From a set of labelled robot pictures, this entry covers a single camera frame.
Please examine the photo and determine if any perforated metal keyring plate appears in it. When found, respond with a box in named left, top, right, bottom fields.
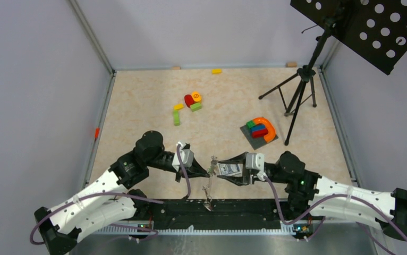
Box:
left=202, top=156, right=218, bottom=211

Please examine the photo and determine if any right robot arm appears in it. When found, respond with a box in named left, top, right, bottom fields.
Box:
left=218, top=151, right=407, bottom=241

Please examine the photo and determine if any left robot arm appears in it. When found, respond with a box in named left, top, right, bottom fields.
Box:
left=29, top=131, right=209, bottom=254

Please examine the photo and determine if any playing card deck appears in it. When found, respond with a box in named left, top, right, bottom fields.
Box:
left=217, top=163, right=242, bottom=176

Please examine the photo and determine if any grey lego baseplate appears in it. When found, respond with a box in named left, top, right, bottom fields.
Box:
left=240, top=124, right=278, bottom=150

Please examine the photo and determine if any red lego brick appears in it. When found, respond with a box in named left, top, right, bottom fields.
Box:
left=251, top=129, right=269, bottom=139

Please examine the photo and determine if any blue lego brick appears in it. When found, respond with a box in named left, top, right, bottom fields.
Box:
left=250, top=124, right=267, bottom=132

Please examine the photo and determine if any orange curved lego tube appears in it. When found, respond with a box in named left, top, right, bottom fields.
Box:
left=252, top=117, right=276, bottom=143

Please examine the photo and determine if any green lego brick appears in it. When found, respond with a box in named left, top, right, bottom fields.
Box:
left=246, top=120, right=256, bottom=129

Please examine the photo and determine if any green rectangular block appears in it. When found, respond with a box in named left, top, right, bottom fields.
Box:
left=190, top=102, right=202, bottom=112

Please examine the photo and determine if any yellow rectangular block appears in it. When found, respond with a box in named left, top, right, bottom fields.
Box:
left=173, top=104, right=184, bottom=111

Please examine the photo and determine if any red cylinder block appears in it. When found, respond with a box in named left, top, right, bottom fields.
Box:
left=184, top=94, right=196, bottom=108

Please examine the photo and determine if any orange round block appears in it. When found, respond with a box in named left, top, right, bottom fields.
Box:
left=191, top=91, right=202, bottom=103

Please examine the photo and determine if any yellow block at far edge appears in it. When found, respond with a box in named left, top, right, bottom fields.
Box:
left=211, top=69, right=222, bottom=74

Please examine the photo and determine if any black tripod stand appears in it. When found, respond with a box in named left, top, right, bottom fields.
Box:
left=258, top=18, right=336, bottom=146

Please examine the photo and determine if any black perforated panel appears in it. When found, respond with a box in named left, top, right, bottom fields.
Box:
left=290, top=1, right=407, bottom=75

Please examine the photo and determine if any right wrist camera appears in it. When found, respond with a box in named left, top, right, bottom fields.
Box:
left=244, top=152, right=267, bottom=182

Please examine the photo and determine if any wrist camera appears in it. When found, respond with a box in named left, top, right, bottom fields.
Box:
left=244, top=152, right=267, bottom=182
left=172, top=141, right=194, bottom=172

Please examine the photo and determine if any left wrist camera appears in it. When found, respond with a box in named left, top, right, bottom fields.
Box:
left=172, top=141, right=194, bottom=172

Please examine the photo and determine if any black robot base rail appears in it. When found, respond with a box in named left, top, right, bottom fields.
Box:
left=126, top=199, right=282, bottom=233

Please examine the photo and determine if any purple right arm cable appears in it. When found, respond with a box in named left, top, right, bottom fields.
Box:
left=263, top=174, right=407, bottom=255

